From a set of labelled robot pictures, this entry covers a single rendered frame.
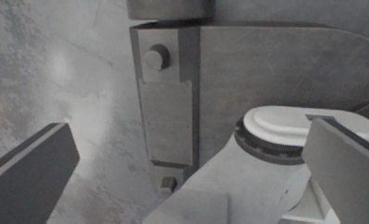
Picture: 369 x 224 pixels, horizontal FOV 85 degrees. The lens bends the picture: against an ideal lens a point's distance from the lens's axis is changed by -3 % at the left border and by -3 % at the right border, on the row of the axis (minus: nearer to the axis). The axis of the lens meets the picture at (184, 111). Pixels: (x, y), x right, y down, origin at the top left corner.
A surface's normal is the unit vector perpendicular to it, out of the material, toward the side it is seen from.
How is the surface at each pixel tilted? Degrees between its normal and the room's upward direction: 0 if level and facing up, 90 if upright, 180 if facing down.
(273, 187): 90
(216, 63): 0
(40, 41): 0
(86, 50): 0
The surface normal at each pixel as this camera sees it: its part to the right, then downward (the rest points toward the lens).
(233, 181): -0.03, -0.88
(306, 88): -0.21, 0.47
